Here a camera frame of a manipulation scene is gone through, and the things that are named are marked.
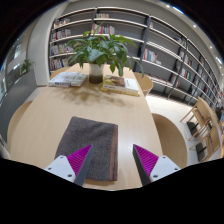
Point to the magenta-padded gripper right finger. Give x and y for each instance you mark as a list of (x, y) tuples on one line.
[(156, 166)]

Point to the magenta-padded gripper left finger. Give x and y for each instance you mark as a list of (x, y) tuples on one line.
[(68, 166)]

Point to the grey zigzag striped towel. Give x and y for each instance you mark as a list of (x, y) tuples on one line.
[(88, 140)]

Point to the slatted wooden chair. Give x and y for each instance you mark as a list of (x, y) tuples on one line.
[(213, 140), (200, 111)]

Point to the white flat book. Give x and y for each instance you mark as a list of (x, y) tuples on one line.
[(68, 79)]

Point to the yellow-edged flat book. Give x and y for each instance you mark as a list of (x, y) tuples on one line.
[(120, 85)]

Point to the small green potted plant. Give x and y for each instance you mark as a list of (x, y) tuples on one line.
[(26, 66)]

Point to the green potted plant white pot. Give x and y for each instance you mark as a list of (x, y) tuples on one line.
[(100, 50)]

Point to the grey bookshelf unit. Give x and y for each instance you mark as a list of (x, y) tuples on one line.
[(160, 43)]

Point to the ceiling lights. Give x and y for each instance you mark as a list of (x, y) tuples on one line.
[(178, 10)]

